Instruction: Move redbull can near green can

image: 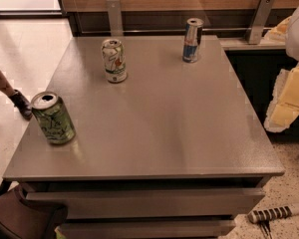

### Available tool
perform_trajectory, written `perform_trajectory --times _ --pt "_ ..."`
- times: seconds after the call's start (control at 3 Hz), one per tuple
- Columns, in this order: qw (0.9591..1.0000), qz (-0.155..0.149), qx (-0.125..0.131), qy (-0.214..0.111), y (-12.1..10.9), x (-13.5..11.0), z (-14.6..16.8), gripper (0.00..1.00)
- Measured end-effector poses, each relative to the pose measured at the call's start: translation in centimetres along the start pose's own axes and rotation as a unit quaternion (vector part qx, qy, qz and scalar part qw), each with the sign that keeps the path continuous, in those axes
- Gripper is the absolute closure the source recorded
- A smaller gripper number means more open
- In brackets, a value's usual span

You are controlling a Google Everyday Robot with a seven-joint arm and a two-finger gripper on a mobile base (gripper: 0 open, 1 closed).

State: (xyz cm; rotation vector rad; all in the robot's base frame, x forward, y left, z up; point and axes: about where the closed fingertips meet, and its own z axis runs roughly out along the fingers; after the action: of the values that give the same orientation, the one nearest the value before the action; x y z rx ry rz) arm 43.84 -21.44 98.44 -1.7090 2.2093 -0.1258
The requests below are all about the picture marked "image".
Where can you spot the Red Bull can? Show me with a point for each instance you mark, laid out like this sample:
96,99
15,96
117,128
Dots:
192,39

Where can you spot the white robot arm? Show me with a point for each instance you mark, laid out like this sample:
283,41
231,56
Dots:
290,27

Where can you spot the white 7up can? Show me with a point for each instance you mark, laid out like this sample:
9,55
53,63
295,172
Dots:
114,60

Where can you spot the green soda can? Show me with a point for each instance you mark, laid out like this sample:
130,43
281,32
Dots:
53,118

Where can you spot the white power strip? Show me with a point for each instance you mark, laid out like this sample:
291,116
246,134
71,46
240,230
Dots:
274,213

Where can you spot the upper grey drawer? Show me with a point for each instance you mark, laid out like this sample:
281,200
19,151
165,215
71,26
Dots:
154,203

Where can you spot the grey drawer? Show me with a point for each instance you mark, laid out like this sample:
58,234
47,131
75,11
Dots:
154,203
149,230

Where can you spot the lower grey drawer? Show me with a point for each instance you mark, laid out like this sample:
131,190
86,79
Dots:
149,230

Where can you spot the black shoe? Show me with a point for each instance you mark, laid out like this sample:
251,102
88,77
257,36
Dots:
22,104

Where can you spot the brown bag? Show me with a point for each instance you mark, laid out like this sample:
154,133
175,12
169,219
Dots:
28,219

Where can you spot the right metal bracket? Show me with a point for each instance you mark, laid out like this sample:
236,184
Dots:
261,14

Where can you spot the metal bracket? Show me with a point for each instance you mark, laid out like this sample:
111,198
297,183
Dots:
261,14
115,17

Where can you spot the left metal bracket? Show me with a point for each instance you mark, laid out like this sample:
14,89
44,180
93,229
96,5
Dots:
115,17

